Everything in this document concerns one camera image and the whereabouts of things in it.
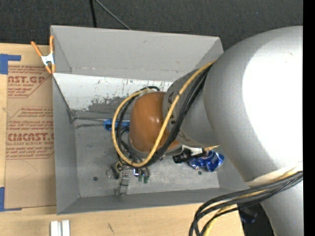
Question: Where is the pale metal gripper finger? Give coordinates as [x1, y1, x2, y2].
[114, 169, 129, 197]
[107, 161, 122, 180]

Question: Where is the grey metal bin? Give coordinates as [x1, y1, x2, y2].
[50, 25, 250, 215]

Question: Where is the blue plastic object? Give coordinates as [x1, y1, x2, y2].
[103, 118, 130, 132]

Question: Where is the blue crumpled packet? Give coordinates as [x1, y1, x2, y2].
[188, 150, 225, 173]

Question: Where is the brown cardboard board, red print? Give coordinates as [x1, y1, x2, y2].
[0, 42, 58, 212]

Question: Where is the black cylinder on white bracket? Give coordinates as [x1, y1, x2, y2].
[172, 147, 205, 164]

